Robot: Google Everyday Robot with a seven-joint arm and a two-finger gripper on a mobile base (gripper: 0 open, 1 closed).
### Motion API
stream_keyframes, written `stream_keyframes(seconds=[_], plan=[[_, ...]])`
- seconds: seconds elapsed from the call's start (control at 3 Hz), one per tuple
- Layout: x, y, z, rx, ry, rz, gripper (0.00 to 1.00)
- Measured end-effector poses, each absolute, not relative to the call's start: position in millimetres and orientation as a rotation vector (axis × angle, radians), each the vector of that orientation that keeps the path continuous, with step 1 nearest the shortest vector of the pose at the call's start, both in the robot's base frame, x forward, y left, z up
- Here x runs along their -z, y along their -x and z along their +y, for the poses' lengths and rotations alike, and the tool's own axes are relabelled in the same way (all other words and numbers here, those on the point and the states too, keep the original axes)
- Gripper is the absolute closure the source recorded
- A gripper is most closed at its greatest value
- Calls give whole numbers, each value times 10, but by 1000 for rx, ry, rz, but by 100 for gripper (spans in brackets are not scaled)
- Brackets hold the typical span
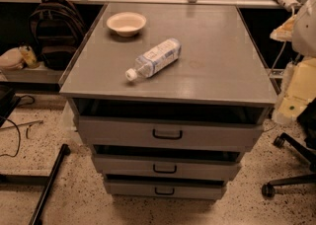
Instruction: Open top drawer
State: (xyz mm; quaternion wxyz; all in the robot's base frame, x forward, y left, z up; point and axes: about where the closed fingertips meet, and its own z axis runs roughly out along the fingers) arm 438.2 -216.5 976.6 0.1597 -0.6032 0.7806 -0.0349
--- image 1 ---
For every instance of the clear plastic water bottle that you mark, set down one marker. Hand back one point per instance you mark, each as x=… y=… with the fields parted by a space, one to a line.
x=154 y=60

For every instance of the black device at left edge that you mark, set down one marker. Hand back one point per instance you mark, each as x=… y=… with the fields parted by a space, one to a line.
x=8 y=101

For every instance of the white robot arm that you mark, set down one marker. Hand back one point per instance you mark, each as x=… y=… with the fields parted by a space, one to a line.
x=304 y=30

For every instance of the grey bottom drawer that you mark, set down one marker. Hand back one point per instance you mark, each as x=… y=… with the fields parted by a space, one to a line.
x=164 y=189

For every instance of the grey top drawer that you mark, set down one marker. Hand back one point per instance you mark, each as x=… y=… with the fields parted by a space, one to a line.
x=168 y=134

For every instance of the grey drawer cabinet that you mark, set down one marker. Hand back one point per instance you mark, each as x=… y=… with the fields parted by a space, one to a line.
x=218 y=78

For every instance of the white paper bowl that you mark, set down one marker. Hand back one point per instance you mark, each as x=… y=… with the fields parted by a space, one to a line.
x=126 y=24

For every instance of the grey middle drawer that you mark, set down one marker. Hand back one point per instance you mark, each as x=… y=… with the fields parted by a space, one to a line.
x=165 y=167

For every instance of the dark brown backpack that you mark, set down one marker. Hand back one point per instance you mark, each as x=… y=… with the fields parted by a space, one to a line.
x=58 y=29

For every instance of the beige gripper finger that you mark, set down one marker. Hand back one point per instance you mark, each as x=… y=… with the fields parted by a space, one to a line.
x=284 y=31
x=298 y=90

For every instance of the black metal floor frame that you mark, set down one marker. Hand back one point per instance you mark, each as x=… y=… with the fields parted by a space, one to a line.
x=46 y=182

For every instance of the grey drawer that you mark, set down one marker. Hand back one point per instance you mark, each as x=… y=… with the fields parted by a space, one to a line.
x=164 y=189
x=168 y=134
x=165 y=167

